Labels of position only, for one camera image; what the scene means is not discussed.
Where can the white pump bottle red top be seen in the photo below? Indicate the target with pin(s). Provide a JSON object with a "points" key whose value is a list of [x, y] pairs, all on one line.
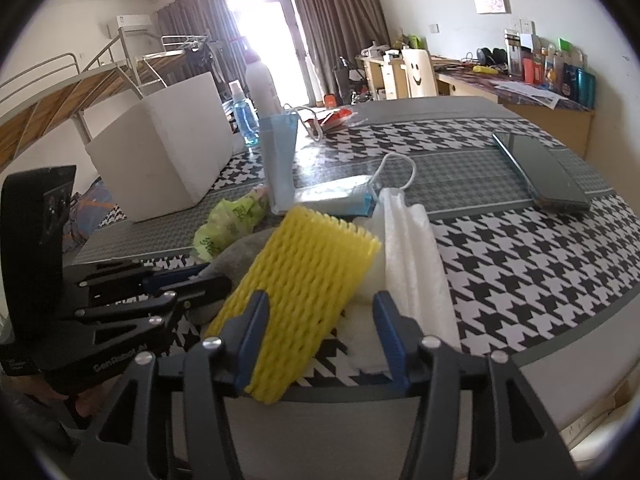
{"points": [[259, 81]]}

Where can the brown curtain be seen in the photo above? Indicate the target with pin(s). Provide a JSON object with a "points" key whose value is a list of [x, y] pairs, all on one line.
{"points": [[335, 28], [213, 19]]}

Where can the grey cloth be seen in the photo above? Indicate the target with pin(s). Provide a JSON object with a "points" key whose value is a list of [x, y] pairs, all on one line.
{"points": [[233, 263]]}

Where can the right brown curtain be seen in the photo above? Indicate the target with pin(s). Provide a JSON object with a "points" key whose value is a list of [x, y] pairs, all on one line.
{"points": [[335, 28]]}

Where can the white foam sheet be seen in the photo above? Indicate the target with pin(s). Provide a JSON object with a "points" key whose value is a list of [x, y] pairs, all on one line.
{"points": [[409, 267]]}

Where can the left brown curtain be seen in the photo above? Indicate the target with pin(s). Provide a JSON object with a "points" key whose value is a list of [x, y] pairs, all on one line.
{"points": [[213, 19]]}

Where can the wooden desk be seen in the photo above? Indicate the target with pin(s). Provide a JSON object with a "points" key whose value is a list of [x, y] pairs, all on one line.
{"points": [[567, 121]]}

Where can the houndstooth table cloth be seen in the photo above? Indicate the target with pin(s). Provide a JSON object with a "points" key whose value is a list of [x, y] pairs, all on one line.
{"points": [[560, 294]]}

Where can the blue orange quilt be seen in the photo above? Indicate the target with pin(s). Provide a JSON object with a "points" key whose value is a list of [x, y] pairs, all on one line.
{"points": [[87, 211]]}

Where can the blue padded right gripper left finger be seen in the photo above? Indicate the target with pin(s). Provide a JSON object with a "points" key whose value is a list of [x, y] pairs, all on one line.
{"points": [[131, 438]]}

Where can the green plastic bag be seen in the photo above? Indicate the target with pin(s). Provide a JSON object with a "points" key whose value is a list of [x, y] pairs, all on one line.
{"points": [[229, 221]]}

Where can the red snack packet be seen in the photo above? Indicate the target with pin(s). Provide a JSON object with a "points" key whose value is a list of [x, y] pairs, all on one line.
{"points": [[330, 118]]}

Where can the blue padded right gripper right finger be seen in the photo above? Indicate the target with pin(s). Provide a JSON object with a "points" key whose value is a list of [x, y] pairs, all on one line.
{"points": [[512, 435]]}

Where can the white styrofoam box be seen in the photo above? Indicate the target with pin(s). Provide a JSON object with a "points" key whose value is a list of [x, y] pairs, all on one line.
{"points": [[165, 153]]}

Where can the wooden chair smiley face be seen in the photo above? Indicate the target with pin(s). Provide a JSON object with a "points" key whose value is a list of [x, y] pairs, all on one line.
{"points": [[420, 74]]}

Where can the papers on desk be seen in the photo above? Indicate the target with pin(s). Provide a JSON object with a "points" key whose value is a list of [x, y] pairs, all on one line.
{"points": [[541, 96]]}

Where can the wall air conditioner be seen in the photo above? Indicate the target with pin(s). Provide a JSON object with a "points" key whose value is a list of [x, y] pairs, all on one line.
{"points": [[130, 22]]}

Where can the blue liquid sanitizer bottle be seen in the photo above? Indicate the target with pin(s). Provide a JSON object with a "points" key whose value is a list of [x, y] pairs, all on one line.
{"points": [[244, 114]]}

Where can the yellow foam fruit net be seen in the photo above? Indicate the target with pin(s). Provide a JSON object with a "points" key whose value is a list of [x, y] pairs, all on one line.
{"points": [[310, 268]]}

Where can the blue face mask case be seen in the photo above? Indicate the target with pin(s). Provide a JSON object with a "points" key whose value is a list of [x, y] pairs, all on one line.
{"points": [[352, 194]]}

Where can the metal bunk bed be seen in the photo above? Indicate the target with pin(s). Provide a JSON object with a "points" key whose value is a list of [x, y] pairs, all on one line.
{"points": [[180, 58], [58, 89]]}

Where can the black smartphone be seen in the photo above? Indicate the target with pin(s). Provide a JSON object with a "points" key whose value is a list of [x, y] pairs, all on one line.
{"points": [[552, 188]]}

